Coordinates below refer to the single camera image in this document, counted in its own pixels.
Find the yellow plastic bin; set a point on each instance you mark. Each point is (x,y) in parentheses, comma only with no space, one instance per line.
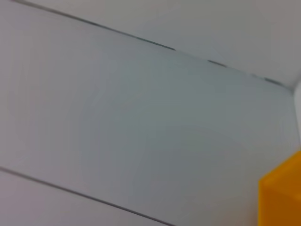
(282,195)

